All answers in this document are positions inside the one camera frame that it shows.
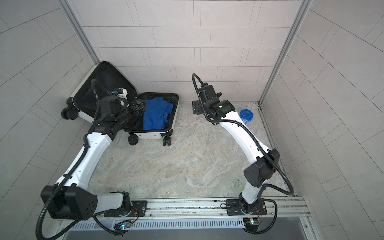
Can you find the left circuit board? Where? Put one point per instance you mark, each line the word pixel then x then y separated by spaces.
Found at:
pixel 122 226

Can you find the metal corner post right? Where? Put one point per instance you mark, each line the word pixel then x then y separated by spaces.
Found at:
pixel 286 47

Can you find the metal corner post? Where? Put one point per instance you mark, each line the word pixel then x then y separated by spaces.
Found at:
pixel 69 14
pixel 286 47

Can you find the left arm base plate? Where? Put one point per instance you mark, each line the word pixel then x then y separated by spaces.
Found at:
pixel 135 209

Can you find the right circuit board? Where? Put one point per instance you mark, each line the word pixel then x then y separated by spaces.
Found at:
pixel 251 225

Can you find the metal corner post left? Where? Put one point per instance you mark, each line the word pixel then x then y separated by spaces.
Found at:
pixel 69 14

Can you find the white black suitcase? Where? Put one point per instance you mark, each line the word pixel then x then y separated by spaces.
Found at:
pixel 99 83

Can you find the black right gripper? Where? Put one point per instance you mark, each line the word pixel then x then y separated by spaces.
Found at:
pixel 196 108

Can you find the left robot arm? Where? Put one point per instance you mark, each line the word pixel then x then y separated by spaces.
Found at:
pixel 69 198

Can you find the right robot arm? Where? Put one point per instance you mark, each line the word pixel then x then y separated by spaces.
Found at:
pixel 260 170

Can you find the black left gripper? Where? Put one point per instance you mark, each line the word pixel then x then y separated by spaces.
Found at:
pixel 141 110

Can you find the circuit board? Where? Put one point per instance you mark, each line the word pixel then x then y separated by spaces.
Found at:
pixel 122 226
pixel 251 225

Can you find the clear container blue lid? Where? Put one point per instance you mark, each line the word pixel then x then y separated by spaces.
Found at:
pixel 246 116

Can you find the aluminium mounting rail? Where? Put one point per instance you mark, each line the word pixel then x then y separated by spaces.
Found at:
pixel 212 208

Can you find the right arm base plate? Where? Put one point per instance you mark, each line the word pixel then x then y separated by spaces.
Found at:
pixel 237 207

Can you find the blue t-shirt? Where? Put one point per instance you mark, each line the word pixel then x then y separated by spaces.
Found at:
pixel 156 114

